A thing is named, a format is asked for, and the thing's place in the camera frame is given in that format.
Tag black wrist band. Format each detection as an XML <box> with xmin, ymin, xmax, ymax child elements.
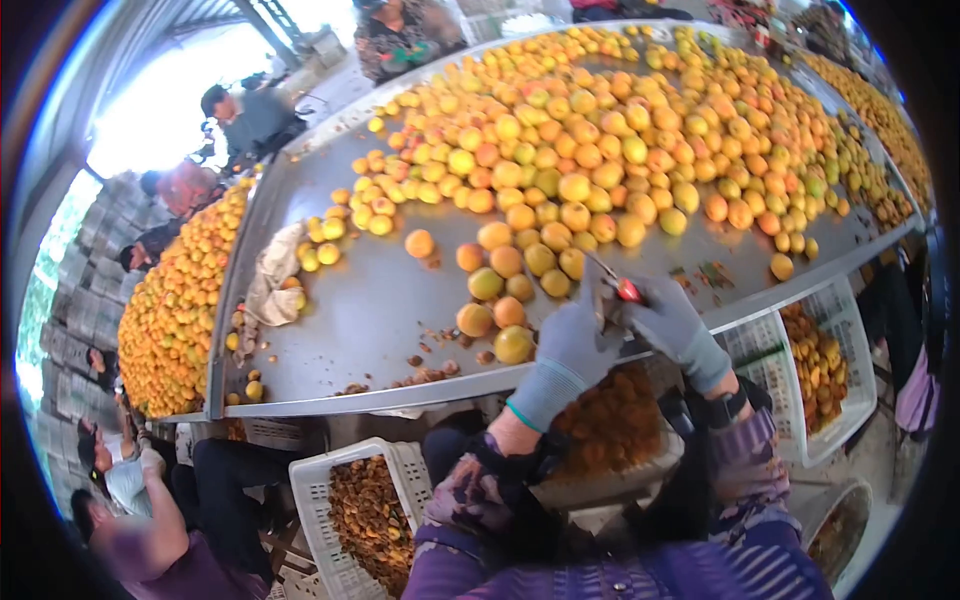
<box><xmin>702</xmin><ymin>384</ymin><xmax>753</xmax><ymax>430</ymax></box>

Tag loose orange apricot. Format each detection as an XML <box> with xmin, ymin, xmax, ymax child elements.
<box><xmin>456</xmin><ymin>302</ymin><xmax>495</xmax><ymax>339</ymax></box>
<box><xmin>492</xmin><ymin>295</ymin><xmax>528</xmax><ymax>330</ymax></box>

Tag person's body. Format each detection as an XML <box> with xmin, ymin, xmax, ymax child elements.
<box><xmin>402</xmin><ymin>517</ymin><xmax>835</xmax><ymax>600</ymax></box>

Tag person's right hand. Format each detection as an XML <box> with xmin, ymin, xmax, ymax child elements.
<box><xmin>618</xmin><ymin>273</ymin><xmax>726</xmax><ymax>370</ymax></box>

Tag heap of apricots, neighbouring table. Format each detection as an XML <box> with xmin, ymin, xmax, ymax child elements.
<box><xmin>117</xmin><ymin>177</ymin><xmax>258</xmax><ymax>420</ymax></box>

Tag person's legs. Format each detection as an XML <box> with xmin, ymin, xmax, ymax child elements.
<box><xmin>420</xmin><ymin>426</ymin><xmax>490</xmax><ymax>489</ymax></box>

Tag person's left fingers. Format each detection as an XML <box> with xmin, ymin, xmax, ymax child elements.
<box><xmin>582</xmin><ymin>264</ymin><xmax>628</xmax><ymax>355</ymax></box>

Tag person's right fingers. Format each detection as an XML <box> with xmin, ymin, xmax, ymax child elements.
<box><xmin>618</xmin><ymin>274</ymin><xmax>676</xmax><ymax>340</ymax></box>

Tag white crate of fruit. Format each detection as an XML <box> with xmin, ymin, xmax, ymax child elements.
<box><xmin>714</xmin><ymin>276</ymin><xmax>879</xmax><ymax>469</ymax></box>

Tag loose greenish apricot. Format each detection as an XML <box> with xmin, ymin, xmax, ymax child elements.
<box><xmin>493</xmin><ymin>325</ymin><xmax>535</xmax><ymax>367</ymax></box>

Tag scattered brown apricot pits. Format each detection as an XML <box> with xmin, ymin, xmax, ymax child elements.
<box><xmin>333</xmin><ymin>324</ymin><xmax>498</xmax><ymax>397</ymax></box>

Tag white crate of pits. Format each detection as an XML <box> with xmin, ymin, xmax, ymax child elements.
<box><xmin>288</xmin><ymin>436</ymin><xmax>435</xmax><ymax>600</ymax></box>

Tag tray of halved apricots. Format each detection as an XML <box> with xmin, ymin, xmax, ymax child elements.
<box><xmin>528</xmin><ymin>363</ymin><xmax>687</xmax><ymax>513</ymax></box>

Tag beige crumpled cloth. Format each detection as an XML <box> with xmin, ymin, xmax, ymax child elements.
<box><xmin>244</xmin><ymin>222</ymin><xmax>309</xmax><ymax>328</ymax></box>

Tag person's left hand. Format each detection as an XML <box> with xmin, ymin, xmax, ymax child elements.
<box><xmin>534</xmin><ymin>264</ymin><xmax>628</xmax><ymax>393</ymax></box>

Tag round metal bucket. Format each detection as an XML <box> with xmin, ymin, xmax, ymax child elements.
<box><xmin>799</xmin><ymin>480</ymin><xmax>876</xmax><ymax>589</ymax></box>

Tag long row of apricots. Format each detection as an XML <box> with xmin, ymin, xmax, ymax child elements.
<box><xmin>796</xmin><ymin>49</ymin><xmax>934</xmax><ymax>219</ymax></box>

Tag large pile of apricots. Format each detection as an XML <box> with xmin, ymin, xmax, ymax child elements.
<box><xmin>295</xmin><ymin>24</ymin><xmax>918</xmax><ymax>301</ymax></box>

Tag stack of grey crates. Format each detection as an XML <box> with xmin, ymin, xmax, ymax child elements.
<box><xmin>36</xmin><ymin>171</ymin><xmax>177</xmax><ymax>511</ymax></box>

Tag red handled knife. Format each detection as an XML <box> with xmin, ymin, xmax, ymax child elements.
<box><xmin>583</xmin><ymin>252</ymin><xmax>646</xmax><ymax>307</ymax></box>

